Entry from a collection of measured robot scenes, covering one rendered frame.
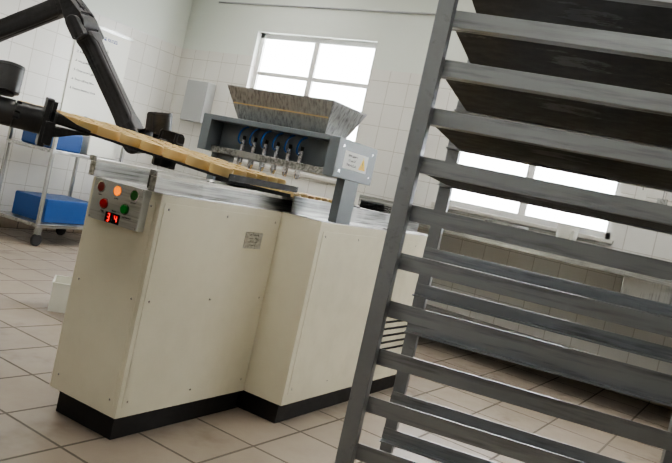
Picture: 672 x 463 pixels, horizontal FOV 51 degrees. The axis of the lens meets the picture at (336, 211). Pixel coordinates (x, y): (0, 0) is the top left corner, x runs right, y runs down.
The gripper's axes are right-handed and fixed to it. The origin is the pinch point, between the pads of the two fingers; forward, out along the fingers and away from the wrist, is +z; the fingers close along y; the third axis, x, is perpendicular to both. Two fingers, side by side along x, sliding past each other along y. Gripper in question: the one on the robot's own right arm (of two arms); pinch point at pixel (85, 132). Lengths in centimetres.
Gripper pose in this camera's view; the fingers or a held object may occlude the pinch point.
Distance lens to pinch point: 161.9
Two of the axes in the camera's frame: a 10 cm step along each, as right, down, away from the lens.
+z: 8.6, 2.1, 4.7
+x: -4.4, -1.7, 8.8
